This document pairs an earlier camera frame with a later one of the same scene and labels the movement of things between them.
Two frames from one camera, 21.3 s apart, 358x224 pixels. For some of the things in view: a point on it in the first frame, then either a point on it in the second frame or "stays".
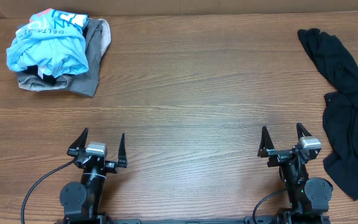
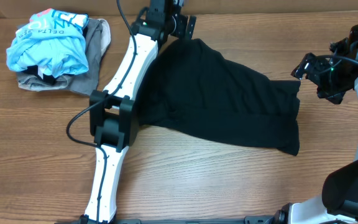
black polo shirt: (350, 117) → (190, 84)
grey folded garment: (84, 82) stays
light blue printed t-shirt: (54, 42) stays
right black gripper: (279, 155) → (335, 94)
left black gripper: (112, 165) → (180, 30)
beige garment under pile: (106, 36) stays
